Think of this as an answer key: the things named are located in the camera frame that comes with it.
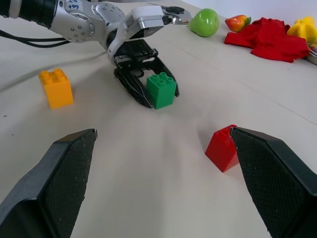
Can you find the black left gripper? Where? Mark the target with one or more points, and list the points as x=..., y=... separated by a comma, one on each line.
x=135, y=53

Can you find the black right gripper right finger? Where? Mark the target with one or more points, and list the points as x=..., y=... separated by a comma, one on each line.
x=275, y=178

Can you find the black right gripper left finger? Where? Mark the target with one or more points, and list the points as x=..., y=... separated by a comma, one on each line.
x=54, y=178

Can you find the green toy brick cube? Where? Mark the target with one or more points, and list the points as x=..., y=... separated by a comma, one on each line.
x=161, y=90

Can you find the red toy brick cube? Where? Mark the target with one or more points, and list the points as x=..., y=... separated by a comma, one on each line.
x=220, y=151

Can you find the green plastic pear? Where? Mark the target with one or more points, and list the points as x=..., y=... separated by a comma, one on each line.
x=204, y=22

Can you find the yellow toy brick cube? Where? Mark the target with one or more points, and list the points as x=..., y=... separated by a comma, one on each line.
x=58, y=90

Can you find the red yellow plastic fruit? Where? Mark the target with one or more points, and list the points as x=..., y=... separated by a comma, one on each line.
x=237, y=22

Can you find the red cloth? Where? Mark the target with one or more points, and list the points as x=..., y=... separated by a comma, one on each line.
x=275, y=42

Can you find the yellow plastic bell pepper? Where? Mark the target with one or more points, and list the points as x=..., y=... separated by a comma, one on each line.
x=303, y=28

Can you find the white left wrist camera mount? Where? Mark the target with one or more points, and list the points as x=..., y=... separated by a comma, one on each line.
x=146, y=17

